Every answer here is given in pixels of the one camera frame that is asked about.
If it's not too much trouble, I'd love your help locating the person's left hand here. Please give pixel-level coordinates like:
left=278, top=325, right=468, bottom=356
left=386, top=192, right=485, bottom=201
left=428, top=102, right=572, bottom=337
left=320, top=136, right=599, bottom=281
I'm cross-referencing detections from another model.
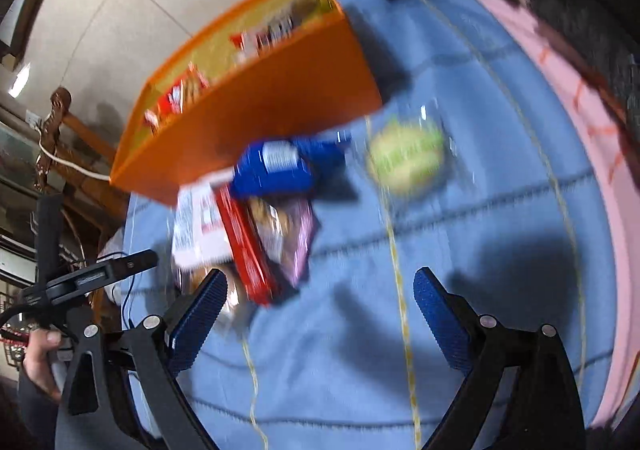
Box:
left=23, top=329, right=62, bottom=402

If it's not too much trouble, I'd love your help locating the brown wooden chair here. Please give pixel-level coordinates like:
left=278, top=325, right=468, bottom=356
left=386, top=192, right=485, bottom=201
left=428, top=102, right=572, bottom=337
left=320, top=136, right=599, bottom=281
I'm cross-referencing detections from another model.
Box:
left=35, top=87, right=129, bottom=244

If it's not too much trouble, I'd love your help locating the round biscuit packet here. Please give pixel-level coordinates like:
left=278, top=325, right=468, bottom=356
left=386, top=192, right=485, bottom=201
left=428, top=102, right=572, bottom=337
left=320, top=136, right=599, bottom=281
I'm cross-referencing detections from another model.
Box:
left=186, top=262, right=252, bottom=325

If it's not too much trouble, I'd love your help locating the white printed snack packet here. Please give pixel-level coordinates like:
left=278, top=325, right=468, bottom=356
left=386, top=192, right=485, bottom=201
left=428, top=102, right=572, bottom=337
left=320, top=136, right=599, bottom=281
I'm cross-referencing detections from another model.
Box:
left=171, top=168, right=233, bottom=271

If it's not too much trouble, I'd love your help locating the small red snack bar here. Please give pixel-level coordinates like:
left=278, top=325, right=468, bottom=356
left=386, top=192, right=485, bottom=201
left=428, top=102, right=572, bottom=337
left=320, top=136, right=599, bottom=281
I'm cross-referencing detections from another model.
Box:
left=214, top=184, right=280, bottom=306

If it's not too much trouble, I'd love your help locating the purple snack packet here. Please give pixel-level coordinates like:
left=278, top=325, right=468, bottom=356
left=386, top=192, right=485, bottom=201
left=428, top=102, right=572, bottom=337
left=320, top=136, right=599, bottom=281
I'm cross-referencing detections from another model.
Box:
left=248, top=197, right=316, bottom=288

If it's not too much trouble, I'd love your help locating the blue quilted cloth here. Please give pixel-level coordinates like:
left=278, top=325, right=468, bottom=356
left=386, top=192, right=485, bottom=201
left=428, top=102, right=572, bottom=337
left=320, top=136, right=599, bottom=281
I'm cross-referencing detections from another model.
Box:
left=119, top=0, right=622, bottom=450

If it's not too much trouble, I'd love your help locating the blue snack packet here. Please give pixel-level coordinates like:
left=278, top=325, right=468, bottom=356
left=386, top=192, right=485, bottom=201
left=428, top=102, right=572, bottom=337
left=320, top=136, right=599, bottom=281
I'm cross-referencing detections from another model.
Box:
left=230, top=132, right=352, bottom=199

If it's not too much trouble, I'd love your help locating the green round pastry packet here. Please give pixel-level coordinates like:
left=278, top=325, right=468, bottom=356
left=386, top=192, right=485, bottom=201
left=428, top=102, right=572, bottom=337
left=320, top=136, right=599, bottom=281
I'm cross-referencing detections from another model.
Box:
left=364, top=119, right=446, bottom=196

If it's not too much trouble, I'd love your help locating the orange snack box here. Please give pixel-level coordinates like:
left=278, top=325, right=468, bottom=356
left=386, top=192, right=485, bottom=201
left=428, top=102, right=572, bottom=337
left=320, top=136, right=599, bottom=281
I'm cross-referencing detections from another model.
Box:
left=111, top=0, right=382, bottom=206

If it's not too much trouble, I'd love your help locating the black cable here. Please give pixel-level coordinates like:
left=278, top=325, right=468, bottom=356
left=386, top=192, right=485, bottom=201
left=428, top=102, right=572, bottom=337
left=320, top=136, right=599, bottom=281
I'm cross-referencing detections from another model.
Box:
left=119, top=251, right=139, bottom=331

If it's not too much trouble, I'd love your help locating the white cable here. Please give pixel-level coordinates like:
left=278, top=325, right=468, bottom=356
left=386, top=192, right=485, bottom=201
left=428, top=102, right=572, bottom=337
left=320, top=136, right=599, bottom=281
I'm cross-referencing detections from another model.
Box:
left=37, top=123, right=113, bottom=183

